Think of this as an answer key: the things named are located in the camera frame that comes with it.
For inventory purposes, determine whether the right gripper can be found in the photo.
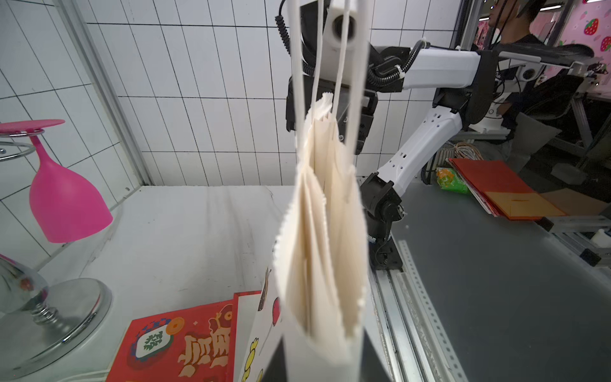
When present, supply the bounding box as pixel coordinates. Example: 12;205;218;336
285;76;379;155

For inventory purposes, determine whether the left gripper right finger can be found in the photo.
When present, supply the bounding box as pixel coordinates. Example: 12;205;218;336
361;332;391;382

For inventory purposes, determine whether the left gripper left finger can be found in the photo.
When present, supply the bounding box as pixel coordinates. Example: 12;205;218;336
262;341;286;382

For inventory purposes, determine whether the red printed paper bag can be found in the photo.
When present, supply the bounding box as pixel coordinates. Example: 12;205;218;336
106;291;260;381

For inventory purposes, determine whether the white Happy Every Day bag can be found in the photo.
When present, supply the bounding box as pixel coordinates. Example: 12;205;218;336
234;1;372;381

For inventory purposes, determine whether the red folder on bench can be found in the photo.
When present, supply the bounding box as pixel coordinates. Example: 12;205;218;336
450;159;566;221

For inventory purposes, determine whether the person behind the bench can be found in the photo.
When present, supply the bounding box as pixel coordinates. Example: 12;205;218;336
486;0;598;132

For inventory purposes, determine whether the chrome cup holder stand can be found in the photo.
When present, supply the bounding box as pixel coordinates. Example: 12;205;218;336
1;136;111;381

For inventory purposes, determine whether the pink plastic wine glass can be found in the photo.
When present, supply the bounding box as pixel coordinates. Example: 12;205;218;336
1;119;113;244

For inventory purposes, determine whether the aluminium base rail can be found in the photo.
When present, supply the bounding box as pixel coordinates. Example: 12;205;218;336
370;239;468;381

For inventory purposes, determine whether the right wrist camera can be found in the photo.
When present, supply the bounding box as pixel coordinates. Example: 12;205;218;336
320;1;365;86

